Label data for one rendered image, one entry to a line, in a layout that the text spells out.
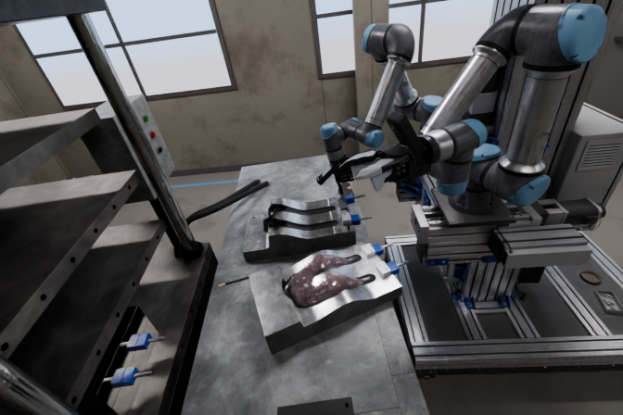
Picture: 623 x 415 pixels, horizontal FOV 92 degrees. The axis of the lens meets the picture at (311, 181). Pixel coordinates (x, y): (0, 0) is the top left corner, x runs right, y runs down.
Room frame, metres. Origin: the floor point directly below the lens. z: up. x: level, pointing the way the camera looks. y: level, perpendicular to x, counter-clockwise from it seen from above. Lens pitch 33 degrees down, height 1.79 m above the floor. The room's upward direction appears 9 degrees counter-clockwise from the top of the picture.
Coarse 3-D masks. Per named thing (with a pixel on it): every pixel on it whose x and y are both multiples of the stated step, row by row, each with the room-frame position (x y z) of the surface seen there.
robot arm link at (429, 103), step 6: (426, 96) 1.38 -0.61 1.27; (432, 96) 1.38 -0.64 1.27; (438, 96) 1.37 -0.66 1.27; (420, 102) 1.38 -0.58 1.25; (426, 102) 1.33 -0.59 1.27; (432, 102) 1.32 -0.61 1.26; (438, 102) 1.32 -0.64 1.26; (414, 108) 1.37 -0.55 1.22; (420, 108) 1.35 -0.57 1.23; (426, 108) 1.31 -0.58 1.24; (432, 108) 1.29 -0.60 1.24; (414, 114) 1.37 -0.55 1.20; (420, 114) 1.34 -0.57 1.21; (426, 114) 1.31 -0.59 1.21; (420, 120) 1.35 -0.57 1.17; (426, 120) 1.31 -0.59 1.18; (420, 126) 1.35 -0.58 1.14
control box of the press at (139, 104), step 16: (128, 96) 1.43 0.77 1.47; (144, 96) 1.44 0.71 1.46; (112, 112) 1.21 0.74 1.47; (144, 112) 1.38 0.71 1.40; (96, 128) 1.15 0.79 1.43; (112, 128) 1.15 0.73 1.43; (144, 128) 1.33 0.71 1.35; (96, 144) 1.15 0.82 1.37; (112, 144) 1.15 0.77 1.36; (128, 144) 1.16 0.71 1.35; (160, 144) 1.41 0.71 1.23; (96, 160) 1.15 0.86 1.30; (112, 160) 1.15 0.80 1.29; (128, 160) 1.15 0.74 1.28; (160, 160) 1.34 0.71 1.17; (144, 176) 1.16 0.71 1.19; (144, 192) 1.15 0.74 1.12; (160, 208) 1.27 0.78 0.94
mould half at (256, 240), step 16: (304, 208) 1.16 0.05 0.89; (336, 208) 1.11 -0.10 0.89; (256, 224) 1.12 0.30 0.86; (352, 224) 0.99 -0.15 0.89; (256, 240) 1.01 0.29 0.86; (272, 240) 0.95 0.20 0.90; (288, 240) 0.95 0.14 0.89; (304, 240) 0.95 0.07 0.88; (320, 240) 0.95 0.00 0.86; (336, 240) 0.95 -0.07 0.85; (352, 240) 0.95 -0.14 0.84; (256, 256) 0.95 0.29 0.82; (272, 256) 0.95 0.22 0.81
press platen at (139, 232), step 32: (128, 224) 1.04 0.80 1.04; (160, 224) 1.01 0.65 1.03; (96, 256) 0.87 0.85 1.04; (128, 256) 0.84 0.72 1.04; (64, 288) 0.73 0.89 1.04; (96, 288) 0.70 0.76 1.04; (128, 288) 0.69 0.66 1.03; (64, 320) 0.60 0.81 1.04; (96, 320) 0.58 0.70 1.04; (32, 352) 0.51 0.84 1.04; (64, 352) 0.49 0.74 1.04; (96, 352) 0.50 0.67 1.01; (64, 384) 0.40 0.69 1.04
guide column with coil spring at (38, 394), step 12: (0, 360) 0.33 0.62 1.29; (0, 372) 0.32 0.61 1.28; (12, 372) 0.33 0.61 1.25; (24, 372) 0.34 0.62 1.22; (0, 384) 0.30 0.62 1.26; (12, 384) 0.31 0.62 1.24; (24, 384) 0.32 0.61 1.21; (36, 384) 0.33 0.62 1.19; (0, 396) 0.30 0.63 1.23; (12, 396) 0.30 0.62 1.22; (24, 396) 0.31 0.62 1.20; (36, 396) 0.32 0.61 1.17; (48, 396) 0.33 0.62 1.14; (12, 408) 0.29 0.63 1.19; (24, 408) 0.30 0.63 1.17; (36, 408) 0.31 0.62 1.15; (48, 408) 0.31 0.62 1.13; (60, 408) 0.32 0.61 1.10; (72, 408) 0.34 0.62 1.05
